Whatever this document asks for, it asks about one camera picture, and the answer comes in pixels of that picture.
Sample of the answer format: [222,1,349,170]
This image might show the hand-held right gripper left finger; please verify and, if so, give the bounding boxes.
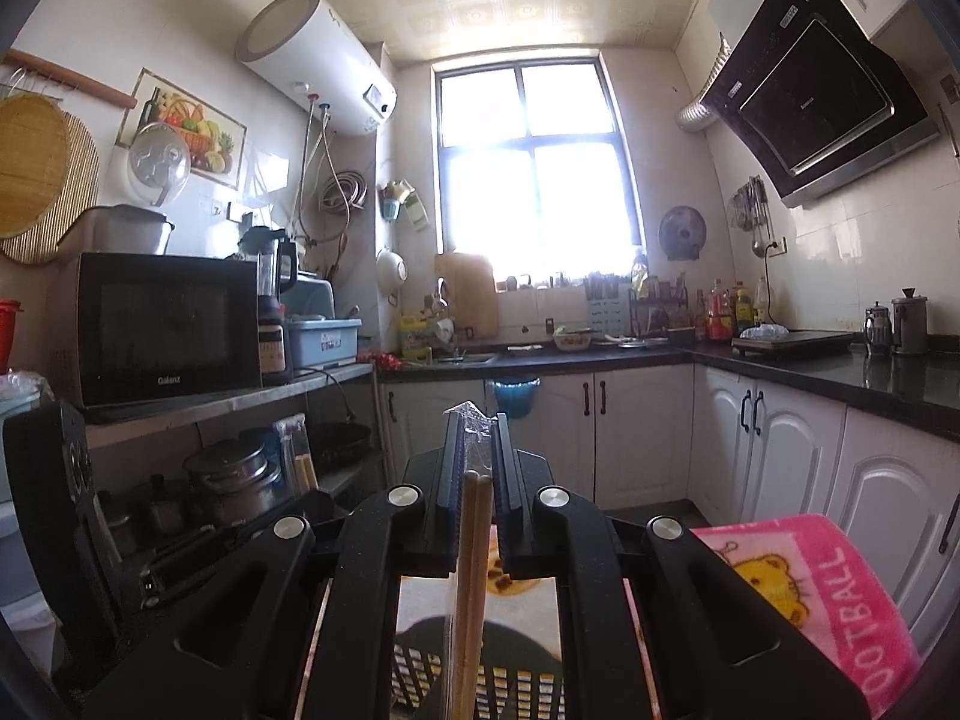
[82,412,462,720]

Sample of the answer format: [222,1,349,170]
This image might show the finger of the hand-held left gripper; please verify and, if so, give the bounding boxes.
[135,490,336,610]

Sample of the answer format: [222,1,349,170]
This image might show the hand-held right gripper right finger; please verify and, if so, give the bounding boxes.
[491,412,875,720]

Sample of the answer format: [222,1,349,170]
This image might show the dark green plastic lattice basket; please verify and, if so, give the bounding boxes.
[394,454,567,720]

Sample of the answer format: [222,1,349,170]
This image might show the chopstick pair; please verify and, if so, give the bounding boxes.
[442,401,497,720]

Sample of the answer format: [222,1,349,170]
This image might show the hanging metal kitchen utensils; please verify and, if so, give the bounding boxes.
[729,176,773,260]

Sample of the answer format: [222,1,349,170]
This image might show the large steel pot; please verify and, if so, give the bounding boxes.
[184,431,282,522]

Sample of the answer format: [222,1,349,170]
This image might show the small steel pot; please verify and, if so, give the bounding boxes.
[146,474,188,533]

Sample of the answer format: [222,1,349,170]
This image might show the pale blue plastic tub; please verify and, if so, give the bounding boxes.
[0,371,61,421]

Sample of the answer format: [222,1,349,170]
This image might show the blue hanging bin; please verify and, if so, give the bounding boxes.
[491,379,539,421]

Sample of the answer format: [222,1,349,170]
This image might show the hanging chopstick pack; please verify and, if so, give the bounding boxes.
[274,414,320,496]

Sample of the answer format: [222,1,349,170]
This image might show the black frying pan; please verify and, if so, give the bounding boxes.
[307,420,374,470]

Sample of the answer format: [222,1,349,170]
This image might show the red plastic container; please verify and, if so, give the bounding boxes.
[0,300,23,376]

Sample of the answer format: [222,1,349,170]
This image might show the steel kitchen shelf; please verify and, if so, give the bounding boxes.
[75,364,376,511]

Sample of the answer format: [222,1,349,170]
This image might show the black microwave oven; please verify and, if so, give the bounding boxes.
[56,251,263,412]

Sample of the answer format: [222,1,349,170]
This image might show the blue plastic dish tray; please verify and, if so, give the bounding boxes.
[289,315,363,372]

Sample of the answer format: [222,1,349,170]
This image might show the wooden cutting board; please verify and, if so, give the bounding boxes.
[435,253,500,338]

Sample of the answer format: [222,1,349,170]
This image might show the knife holder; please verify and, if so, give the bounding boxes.
[585,274,627,331]

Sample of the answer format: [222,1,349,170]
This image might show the black blender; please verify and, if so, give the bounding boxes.
[238,226,301,383]

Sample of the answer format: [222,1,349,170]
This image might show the white hanging bowl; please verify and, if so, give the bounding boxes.
[375,247,410,290]

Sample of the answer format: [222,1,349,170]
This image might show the silver rice cooker pot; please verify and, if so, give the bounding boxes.
[58,204,175,256]

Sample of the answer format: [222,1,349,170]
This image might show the row of condiment bottles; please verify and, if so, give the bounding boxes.
[694,274,773,342]

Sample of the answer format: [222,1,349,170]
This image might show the white kitchen cabinets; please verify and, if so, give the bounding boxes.
[379,364,960,638]

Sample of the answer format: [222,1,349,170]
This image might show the round bamboo mat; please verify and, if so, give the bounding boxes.
[0,109,102,265]

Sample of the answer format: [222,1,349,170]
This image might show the round bamboo sieve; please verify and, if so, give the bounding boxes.
[0,96,72,239]

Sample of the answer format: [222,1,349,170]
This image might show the kitchen window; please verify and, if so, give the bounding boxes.
[431,52,647,286]

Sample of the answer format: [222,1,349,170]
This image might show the glass pot lid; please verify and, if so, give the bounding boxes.
[127,122,192,207]

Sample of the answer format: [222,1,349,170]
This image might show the black induction cooktop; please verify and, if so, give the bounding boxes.
[731,328,863,357]

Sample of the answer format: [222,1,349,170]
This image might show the pink yellow printed blanket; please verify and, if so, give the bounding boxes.
[307,514,923,720]

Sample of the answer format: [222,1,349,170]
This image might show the black kitchen countertop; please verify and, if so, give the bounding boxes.
[375,334,960,440]

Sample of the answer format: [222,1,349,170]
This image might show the glass french press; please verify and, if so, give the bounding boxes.
[862,301,893,355]

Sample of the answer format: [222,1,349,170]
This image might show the metal canister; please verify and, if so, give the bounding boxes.
[891,289,931,355]

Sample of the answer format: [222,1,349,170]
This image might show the white cylindrical water heater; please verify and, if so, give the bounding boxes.
[234,0,398,137]

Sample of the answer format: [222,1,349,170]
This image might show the black glass range hood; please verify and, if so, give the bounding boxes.
[697,0,942,209]

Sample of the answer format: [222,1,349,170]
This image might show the round wall fan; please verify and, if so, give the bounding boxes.
[658,206,707,254]

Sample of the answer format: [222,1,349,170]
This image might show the coiled hose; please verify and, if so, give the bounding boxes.
[319,171,370,212]

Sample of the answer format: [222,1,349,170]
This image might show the fruit picture wall tile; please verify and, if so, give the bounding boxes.
[135,67,247,190]

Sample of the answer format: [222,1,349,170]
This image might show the wooden wall rail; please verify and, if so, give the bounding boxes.
[4,49,140,110]

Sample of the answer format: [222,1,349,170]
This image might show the silver flexible duct pipe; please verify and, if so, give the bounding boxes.
[675,34,732,134]

